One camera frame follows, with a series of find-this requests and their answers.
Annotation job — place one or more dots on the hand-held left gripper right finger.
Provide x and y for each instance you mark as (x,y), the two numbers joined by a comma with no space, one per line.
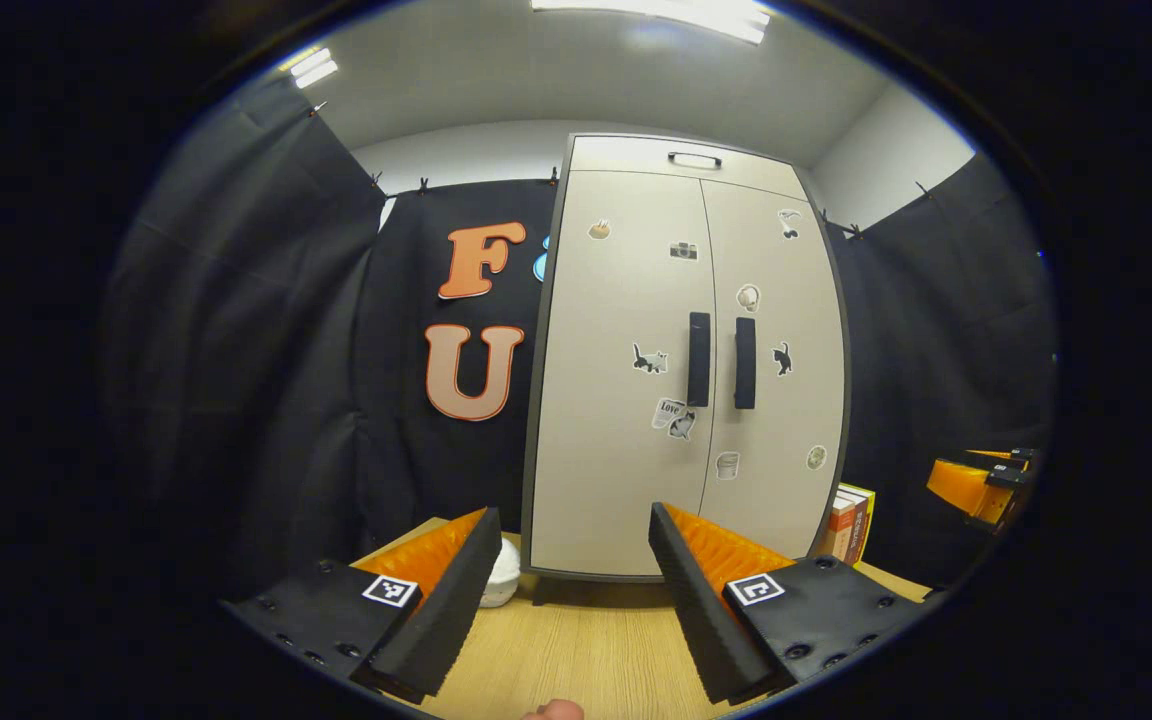
(696,610)

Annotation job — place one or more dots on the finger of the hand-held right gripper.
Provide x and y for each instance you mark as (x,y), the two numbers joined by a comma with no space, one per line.
(1006,458)
(966,488)

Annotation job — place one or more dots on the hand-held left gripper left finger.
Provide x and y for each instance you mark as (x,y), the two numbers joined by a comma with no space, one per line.
(451,610)

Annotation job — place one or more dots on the white shoe cabinet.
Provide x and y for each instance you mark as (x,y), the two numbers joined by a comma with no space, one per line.
(616,480)

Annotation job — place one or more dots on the white cabinet door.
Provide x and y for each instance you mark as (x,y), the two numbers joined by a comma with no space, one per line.
(606,480)
(786,270)

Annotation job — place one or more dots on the white round object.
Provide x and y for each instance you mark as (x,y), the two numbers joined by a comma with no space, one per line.
(503,575)

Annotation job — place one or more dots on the red book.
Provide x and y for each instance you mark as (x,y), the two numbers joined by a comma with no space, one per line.
(839,525)

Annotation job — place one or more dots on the black backdrop cloth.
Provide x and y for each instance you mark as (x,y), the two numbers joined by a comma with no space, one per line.
(266,350)

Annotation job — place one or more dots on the small ceiling light panel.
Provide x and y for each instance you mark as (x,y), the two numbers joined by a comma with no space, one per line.
(311,68)

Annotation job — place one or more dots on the large ceiling light panel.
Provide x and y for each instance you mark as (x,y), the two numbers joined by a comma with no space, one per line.
(656,12)

